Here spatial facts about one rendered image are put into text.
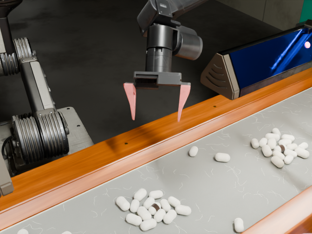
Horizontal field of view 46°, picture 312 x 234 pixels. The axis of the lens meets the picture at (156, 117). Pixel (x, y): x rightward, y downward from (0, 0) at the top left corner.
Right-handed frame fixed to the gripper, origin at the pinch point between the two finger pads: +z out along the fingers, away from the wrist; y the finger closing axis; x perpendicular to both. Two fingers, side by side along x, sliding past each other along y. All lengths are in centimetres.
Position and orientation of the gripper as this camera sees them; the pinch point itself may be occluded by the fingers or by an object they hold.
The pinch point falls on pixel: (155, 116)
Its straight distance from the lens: 79.5
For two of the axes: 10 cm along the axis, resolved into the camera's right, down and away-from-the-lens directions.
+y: -10.0, -0.4, 0.6
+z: -0.5, 9.9, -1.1
